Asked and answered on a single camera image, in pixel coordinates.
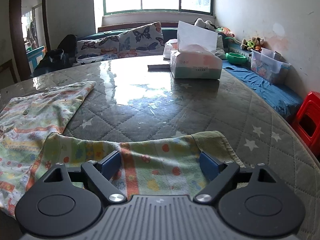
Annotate patterned children's shirt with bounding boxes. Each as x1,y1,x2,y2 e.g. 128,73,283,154
1,81,241,216

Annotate blue sofa cover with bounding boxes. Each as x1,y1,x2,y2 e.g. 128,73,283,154
222,60,303,120

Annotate red plastic stool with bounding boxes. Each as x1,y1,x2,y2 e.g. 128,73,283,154
292,91,320,155

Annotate green bowl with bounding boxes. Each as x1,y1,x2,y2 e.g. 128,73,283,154
226,53,247,65

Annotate tissue box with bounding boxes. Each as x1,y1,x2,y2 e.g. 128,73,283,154
170,21,222,80

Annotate clear storage box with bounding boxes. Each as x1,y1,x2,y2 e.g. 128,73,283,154
251,48,291,85

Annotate grey cushion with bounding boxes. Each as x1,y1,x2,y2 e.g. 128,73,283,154
215,35,227,60

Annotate left butterfly pillow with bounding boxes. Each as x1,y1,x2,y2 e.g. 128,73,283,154
75,36,119,65

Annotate butterfly pillow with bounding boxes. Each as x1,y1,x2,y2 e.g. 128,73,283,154
118,22,165,58
75,36,119,65

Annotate black bag on sofa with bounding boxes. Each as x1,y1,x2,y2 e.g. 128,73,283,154
30,34,78,77

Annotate blue white cabinet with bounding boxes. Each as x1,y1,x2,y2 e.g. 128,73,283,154
27,46,46,73

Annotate green orange plush toy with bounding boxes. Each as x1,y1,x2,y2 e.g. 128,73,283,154
240,37,265,52

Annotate right butterfly pillow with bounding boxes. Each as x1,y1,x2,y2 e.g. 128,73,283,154
118,22,165,58

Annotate white plush toy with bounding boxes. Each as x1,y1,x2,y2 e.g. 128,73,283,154
194,18,217,31

